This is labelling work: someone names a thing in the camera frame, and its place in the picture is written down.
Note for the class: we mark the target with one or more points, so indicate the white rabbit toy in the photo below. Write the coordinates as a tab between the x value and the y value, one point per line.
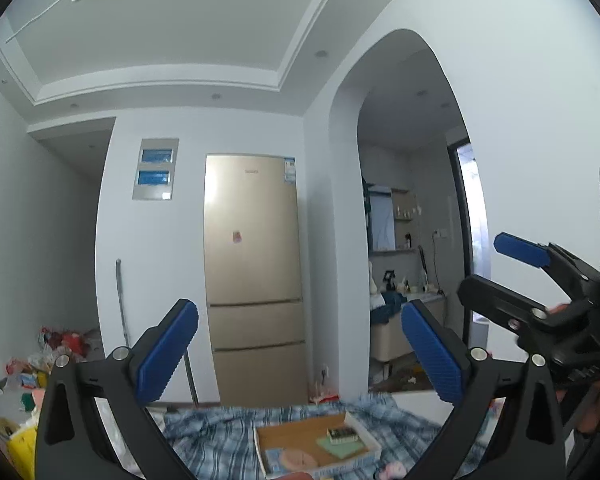
375	285

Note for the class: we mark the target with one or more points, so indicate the white cardboard box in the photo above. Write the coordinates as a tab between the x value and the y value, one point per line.
290	430

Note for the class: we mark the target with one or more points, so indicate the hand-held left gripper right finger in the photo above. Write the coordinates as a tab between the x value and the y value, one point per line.
432	355

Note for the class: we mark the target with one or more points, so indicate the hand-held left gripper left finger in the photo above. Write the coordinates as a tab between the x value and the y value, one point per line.
165	350

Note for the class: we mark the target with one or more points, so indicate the gold refrigerator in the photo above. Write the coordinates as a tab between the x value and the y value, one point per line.
252	260

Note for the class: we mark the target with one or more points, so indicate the grey electrical panel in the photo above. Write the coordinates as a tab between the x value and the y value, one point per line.
155	170

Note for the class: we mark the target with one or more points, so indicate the wooden wall shelf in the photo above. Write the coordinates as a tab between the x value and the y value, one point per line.
404	220

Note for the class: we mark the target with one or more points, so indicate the blue plaid shirt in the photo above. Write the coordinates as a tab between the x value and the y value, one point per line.
220	440

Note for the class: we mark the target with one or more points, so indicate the fridge magnet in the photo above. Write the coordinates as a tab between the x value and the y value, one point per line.
237	237

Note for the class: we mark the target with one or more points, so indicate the yellow bag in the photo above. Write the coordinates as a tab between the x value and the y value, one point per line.
22	447

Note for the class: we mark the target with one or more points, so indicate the round brown bear compact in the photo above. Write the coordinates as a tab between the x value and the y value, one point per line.
297	459

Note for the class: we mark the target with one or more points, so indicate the kitchen window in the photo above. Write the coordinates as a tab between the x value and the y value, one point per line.
381	220

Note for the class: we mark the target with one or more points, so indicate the dark pole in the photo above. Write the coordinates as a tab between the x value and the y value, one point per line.
191	380

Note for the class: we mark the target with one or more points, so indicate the red bags pile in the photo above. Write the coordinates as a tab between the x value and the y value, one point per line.
67	341

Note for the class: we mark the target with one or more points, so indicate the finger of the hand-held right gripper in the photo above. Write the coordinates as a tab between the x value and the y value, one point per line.
520	249
500	305

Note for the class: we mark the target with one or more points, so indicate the beige counter cabinet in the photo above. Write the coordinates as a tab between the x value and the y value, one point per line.
410	330

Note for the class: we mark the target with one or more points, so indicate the black stand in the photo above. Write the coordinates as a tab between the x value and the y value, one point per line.
389	280

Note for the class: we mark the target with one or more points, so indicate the blue clothes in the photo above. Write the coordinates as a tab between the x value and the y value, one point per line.
387	307

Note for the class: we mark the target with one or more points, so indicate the white bin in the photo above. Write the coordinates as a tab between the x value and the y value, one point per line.
481	332

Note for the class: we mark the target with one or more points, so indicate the black box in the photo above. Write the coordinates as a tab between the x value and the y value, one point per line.
342	434

